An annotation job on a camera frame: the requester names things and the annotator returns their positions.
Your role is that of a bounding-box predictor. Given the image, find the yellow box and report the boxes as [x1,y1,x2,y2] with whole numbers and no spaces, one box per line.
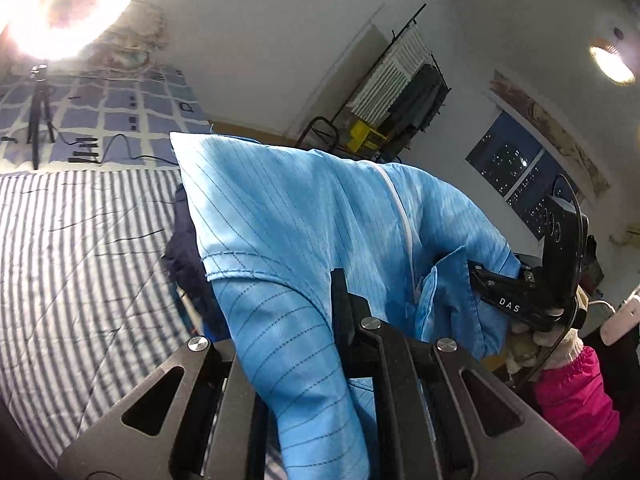
[347,120,389,157]

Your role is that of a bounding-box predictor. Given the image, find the person's right hand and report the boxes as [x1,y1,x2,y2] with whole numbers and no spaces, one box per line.
[505,321,586,376]

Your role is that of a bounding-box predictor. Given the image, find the white door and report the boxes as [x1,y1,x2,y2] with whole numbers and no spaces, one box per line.
[287,4,401,138]

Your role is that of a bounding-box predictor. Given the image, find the ceiling lamp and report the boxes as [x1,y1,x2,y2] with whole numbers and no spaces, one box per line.
[587,27,637,86]

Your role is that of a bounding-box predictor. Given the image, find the black clothes rack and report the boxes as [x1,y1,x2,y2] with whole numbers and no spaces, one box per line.
[345,2,451,161]

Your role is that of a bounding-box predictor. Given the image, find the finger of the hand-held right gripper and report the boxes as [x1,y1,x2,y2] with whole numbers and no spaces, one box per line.
[467,260,526,306]

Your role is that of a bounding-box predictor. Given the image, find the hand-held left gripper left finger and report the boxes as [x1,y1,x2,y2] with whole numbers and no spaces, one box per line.
[57,337,271,480]

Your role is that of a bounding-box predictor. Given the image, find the black tripod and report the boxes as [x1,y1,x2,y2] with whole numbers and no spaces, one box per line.
[27,62,57,171]

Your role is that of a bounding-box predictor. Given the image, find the black cable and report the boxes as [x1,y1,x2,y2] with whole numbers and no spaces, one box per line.
[50,132,181,168]

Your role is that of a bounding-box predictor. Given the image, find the ring light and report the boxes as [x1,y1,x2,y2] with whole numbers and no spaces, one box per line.
[0,0,146,62]

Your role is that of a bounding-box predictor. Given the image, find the blue white striped blanket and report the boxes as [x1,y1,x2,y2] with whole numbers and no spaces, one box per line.
[0,167,281,480]

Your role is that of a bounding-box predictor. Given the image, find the blue white checked blanket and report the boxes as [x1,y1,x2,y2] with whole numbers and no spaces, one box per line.
[0,42,211,173]

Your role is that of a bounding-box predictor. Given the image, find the black metal frame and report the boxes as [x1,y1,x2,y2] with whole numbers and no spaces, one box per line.
[297,116,351,153]

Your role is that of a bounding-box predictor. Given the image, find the patterned cloth pile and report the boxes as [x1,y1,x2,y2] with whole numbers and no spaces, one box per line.
[92,0,168,68]

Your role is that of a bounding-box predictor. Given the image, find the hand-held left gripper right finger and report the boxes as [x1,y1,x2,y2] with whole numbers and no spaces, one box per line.
[330,268,586,480]

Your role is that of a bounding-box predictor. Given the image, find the night window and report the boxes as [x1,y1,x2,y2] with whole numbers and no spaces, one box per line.
[465,110,581,241]

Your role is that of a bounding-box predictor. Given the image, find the light blue zip work coat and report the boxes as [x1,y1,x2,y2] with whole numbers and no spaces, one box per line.
[170,131,523,480]

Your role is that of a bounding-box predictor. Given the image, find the dark blue cloth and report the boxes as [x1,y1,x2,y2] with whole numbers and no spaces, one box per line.
[162,182,221,331]

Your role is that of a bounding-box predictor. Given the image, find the patterned window valance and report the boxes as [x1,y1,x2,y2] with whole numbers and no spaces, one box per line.
[487,70,612,198]

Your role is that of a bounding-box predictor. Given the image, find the dark hanging clothes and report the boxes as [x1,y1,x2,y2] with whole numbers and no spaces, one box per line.
[385,62,449,156]

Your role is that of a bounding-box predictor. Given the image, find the white plastic object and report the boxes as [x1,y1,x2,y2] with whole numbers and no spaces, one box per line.
[597,285,640,346]

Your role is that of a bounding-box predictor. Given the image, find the white striped hanging cloth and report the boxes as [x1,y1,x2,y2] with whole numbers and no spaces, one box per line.
[350,25,432,123]

